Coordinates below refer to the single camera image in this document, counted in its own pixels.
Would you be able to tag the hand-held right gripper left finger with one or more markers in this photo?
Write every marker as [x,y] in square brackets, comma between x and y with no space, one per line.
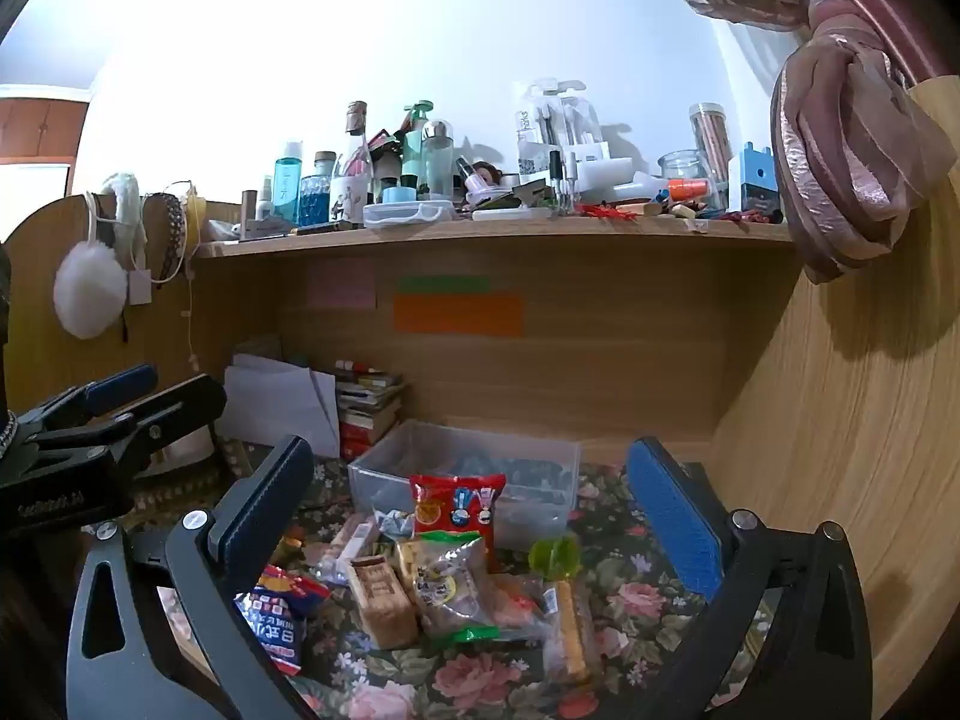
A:
[262,499]

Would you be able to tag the white printed mug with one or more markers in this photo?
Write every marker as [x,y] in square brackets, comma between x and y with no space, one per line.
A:
[349,202]

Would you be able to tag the yellow headband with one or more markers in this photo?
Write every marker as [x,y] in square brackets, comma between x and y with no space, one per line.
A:
[196,214]

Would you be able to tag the clear plastic container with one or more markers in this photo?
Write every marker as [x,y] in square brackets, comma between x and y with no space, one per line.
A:
[536,499]

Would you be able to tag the pink nail polish bottle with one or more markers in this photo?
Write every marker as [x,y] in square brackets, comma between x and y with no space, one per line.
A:
[475,184]

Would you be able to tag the blue and red snack packet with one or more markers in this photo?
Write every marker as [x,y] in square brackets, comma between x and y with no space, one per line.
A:
[277,619]

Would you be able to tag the white wafer packet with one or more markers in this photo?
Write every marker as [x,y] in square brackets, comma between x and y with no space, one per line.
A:
[349,544]

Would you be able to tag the dark beaded headband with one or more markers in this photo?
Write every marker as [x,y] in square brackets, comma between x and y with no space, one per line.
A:
[171,229]

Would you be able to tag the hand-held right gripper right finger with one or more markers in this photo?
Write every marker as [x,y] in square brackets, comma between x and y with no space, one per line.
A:
[671,517]

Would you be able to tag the clear lidded plastic box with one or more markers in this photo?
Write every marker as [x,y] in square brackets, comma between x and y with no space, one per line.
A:
[409,214]

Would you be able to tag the green paper note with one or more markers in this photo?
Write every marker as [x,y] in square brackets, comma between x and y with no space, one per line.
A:
[442,285]

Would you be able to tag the frosted clear bottle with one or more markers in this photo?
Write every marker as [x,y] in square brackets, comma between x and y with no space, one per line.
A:
[439,161]

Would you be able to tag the blue glass bottle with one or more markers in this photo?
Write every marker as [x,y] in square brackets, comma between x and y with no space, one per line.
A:
[316,195]

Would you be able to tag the clear pastry bag green trim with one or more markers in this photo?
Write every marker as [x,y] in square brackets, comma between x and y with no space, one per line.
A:
[450,585]

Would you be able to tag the green jelly cup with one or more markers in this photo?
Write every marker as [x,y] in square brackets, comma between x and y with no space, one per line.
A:
[555,556]

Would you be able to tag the pink tied curtain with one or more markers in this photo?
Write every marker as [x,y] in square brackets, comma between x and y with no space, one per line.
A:
[840,165]

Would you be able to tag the small silver blue packet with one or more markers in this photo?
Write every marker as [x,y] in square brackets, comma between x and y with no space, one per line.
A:
[394,525]

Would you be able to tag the tall clear pencil jar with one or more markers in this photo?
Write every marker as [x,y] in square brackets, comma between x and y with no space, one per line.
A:
[711,139]

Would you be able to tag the glass bottle with cork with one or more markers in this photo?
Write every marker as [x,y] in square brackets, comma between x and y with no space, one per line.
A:
[357,139]

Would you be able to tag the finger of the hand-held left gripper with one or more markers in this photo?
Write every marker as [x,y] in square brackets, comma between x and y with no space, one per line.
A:
[120,382]
[176,409]

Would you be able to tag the pink paper note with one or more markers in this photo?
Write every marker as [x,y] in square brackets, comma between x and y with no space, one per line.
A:
[341,285]

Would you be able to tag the teal liquid bottle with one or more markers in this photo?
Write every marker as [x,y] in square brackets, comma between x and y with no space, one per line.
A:
[287,184]

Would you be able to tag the stack of books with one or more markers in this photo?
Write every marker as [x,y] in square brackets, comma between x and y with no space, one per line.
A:
[367,409]

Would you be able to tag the blue pencil sharpener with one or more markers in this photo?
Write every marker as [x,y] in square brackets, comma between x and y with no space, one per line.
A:
[754,180]

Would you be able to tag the dark floral tablecloth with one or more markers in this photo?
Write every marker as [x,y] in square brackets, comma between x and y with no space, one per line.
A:
[637,592]

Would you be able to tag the white box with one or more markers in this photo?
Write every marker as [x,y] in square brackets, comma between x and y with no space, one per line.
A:
[600,174]

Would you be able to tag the glass jar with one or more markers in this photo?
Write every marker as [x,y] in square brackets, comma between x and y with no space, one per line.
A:
[684,165]

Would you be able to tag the wooden shelf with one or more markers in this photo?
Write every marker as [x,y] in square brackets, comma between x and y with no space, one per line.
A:
[487,234]

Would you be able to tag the brown biscuit packet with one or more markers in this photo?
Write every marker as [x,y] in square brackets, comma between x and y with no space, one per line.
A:
[382,604]

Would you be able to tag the white fluffy earmuffs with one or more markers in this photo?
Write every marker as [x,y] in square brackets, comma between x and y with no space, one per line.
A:
[88,289]

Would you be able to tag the long clear biscuit packet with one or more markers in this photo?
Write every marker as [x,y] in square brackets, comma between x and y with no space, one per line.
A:
[568,634]

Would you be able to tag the orange paper note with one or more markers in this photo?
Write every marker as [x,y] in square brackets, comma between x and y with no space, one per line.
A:
[457,313]

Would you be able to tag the green pump bottle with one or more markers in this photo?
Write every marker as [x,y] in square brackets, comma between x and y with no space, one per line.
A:
[415,142]

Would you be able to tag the orange capped tube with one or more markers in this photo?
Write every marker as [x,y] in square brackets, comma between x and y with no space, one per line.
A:
[688,188]

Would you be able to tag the white folded papers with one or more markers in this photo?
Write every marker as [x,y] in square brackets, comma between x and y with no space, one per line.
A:
[277,405]

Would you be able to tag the blue round tin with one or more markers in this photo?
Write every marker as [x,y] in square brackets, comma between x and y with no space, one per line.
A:
[399,196]

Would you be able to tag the white flat case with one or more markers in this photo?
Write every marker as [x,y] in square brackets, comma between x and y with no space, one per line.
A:
[510,214]

